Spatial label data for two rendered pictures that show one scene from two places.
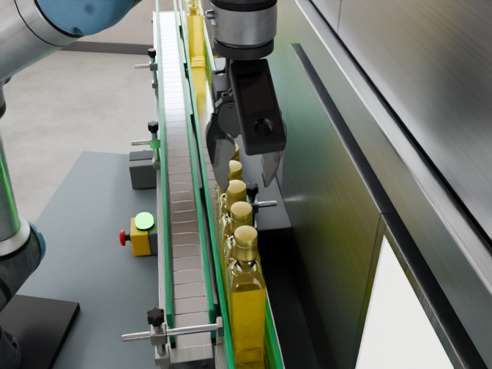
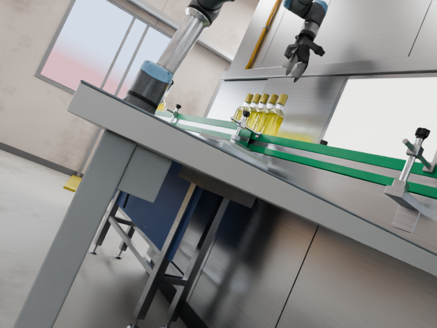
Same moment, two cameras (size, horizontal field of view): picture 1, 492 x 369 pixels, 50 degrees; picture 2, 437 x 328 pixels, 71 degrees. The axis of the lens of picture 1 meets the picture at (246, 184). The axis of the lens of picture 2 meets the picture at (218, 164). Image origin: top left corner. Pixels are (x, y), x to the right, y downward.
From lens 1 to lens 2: 132 cm
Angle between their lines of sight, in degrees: 48
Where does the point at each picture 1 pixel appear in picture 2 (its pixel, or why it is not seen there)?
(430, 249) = (371, 68)
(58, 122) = not seen: outside the picture
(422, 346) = (372, 88)
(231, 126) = (300, 53)
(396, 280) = (355, 85)
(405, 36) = (346, 47)
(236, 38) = (313, 29)
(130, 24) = (36, 142)
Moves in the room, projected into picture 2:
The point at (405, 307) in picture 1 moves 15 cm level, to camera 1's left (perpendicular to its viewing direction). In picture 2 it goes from (361, 87) to (337, 66)
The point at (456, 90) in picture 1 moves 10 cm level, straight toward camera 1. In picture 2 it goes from (371, 44) to (387, 33)
